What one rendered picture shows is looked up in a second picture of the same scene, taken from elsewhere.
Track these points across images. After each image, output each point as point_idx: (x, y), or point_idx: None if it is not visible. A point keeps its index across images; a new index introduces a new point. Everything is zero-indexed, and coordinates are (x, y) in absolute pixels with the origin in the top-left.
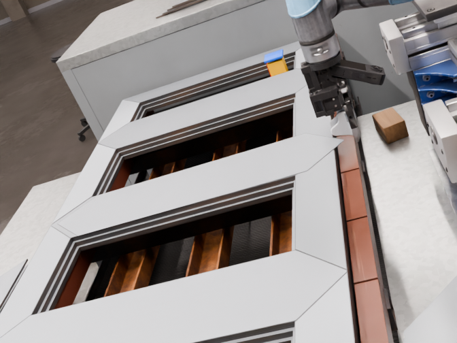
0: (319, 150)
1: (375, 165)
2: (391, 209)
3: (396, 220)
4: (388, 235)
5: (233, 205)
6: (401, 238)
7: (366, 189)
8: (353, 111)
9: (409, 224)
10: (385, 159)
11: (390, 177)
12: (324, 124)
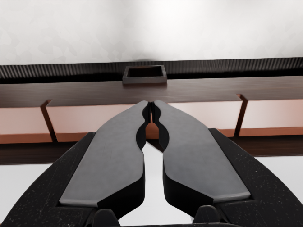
0: (161, 185)
1: (43, 47)
2: (184, 35)
3: (215, 29)
4: (241, 45)
5: None
6: (259, 27)
7: (220, 78)
8: (167, 164)
9: (234, 11)
10: (28, 28)
11: (90, 25)
12: (26, 178)
